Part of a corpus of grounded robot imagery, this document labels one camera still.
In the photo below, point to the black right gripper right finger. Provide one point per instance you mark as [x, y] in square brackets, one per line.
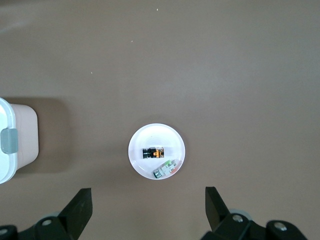
[217, 212]

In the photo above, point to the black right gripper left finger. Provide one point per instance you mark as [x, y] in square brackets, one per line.
[75, 212]

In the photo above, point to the white lidded box, grey latches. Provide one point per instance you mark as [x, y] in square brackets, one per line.
[25, 135]

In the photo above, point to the round pink plate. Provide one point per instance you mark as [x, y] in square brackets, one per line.
[155, 135]

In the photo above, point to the green and white push-button switch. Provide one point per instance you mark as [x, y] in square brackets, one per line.
[163, 170]

